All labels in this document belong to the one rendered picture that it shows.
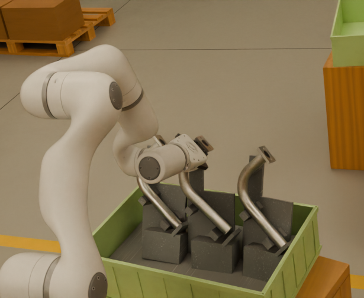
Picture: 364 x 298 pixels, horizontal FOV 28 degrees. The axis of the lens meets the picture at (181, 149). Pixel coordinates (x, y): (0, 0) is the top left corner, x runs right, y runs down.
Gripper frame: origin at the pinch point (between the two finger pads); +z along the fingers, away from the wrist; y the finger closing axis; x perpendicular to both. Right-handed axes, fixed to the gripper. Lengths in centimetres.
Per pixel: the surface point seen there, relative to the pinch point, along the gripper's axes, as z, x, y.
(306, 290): 6, 7, -51
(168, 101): 278, 114, 89
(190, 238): 5.4, 24.2, -16.8
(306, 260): 8.6, 1.7, -44.2
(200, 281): -20.1, 16.7, -29.2
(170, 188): 8.1, 19.4, -1.0
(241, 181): 0.9, -2.9, -15.3
